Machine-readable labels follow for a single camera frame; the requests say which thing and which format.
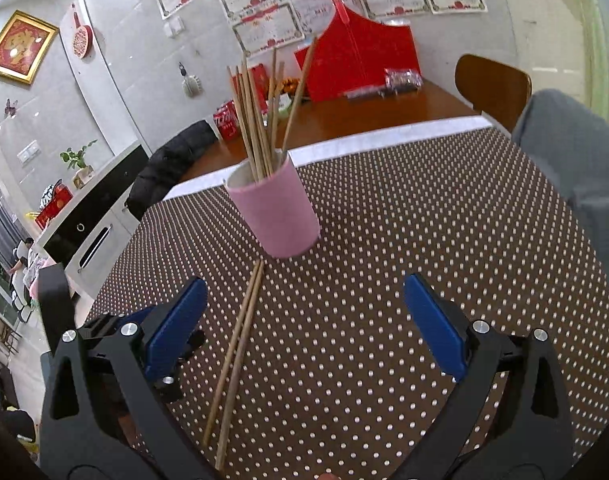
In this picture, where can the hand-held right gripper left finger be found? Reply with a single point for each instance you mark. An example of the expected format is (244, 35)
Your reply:
(177, 325)

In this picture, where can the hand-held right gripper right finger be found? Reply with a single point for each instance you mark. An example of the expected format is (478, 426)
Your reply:
(434, 325)

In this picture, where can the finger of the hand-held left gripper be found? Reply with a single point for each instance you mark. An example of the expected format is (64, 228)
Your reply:
(54, 300)

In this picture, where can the long wooden chopstick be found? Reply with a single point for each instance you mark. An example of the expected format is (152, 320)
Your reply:
(229, 360)
(232, 410)

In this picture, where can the pink cup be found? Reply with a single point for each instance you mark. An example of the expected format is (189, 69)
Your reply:
(279, 215)

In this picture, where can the bunch of chopsticks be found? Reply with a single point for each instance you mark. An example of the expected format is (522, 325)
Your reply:
(252, 135)

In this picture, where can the red box with gold print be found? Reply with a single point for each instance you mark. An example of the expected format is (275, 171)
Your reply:
(54, 207)

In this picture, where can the brown polka dot tablecloth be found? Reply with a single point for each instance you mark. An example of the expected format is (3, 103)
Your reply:
(384, 235)

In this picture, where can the black and white cabinet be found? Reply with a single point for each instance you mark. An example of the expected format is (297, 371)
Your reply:
(99, 200)

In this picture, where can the small potted plant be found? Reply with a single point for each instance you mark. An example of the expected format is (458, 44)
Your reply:
(79, 160)

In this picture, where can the black jacket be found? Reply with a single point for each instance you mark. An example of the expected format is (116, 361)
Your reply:
(174, 160)

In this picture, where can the red cola can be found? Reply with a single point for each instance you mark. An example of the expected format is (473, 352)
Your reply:
(227, 120)

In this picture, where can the grey cloth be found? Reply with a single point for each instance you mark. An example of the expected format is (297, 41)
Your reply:
(574, 160)

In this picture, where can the hanging scrub brush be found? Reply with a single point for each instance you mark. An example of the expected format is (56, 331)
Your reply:
(190, 85)

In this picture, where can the wooden chair back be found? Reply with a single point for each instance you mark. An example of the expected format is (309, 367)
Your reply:
(489, 90)

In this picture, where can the clear plastic packet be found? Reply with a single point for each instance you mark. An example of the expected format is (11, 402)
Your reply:
(403, 80)

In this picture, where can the gold framed red picture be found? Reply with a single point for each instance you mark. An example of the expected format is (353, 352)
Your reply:
(19, 45)

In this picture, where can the red gift box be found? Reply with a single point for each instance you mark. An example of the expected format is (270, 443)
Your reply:
(259, 80)

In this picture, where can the red round paper-cut ornament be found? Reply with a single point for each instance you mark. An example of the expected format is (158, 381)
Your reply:
(82, 40)

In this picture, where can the orange snack bag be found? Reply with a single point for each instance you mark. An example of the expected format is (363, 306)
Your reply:
(288, 85)

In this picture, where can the red gift bag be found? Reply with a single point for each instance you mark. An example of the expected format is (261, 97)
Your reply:
(359, 55)

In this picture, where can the double wall switch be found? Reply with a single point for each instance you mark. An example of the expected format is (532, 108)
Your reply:
(29, 151)

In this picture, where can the butterfly wall sticker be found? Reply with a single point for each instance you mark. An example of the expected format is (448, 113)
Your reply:
(10, 108)

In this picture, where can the white light switch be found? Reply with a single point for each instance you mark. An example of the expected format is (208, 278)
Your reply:
(173, 26)

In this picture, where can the wall of award certificates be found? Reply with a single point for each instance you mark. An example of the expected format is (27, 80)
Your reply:
(264, 15)

